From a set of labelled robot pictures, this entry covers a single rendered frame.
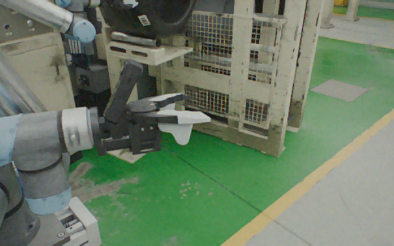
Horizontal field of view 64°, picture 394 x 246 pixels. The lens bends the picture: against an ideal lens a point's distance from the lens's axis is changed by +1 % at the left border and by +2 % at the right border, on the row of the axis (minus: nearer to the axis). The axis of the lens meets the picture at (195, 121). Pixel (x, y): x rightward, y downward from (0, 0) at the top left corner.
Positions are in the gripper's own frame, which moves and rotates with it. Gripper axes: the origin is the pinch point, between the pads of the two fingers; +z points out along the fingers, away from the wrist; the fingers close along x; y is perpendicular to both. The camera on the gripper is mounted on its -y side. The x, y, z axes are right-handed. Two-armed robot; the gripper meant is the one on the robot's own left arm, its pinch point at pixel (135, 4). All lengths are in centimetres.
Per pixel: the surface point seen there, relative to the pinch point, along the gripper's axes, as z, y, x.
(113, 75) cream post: 24, -58, 41
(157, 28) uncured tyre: 20.5, -12.9, 4.1
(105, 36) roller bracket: 10.9, -28.7, 34.7
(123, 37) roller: 15.8, -25.7, 25.3
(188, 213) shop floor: 18, -102, -50
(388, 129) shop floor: 201, -68, -104
